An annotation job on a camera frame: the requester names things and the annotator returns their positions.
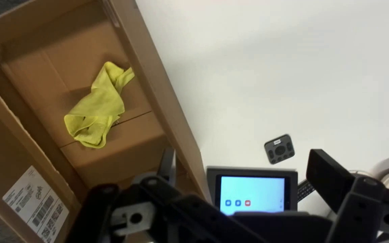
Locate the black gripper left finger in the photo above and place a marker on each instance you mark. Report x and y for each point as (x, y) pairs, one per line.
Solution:
(158, 211)

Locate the black remote control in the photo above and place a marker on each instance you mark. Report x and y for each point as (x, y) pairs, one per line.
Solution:
(304, 189)

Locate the black tablet with lit screen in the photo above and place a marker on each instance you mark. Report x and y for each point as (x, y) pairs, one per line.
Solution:
(252, 191)

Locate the yellow towel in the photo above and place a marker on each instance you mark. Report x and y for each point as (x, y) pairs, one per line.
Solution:
(97, 108)

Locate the brown cardboard box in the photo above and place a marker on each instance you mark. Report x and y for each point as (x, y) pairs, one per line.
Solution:
(36, 89)

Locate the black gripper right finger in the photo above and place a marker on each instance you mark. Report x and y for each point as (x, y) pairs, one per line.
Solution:
(356, 203)

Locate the black smartphone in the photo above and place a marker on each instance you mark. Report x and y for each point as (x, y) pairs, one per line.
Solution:
(278, 149)

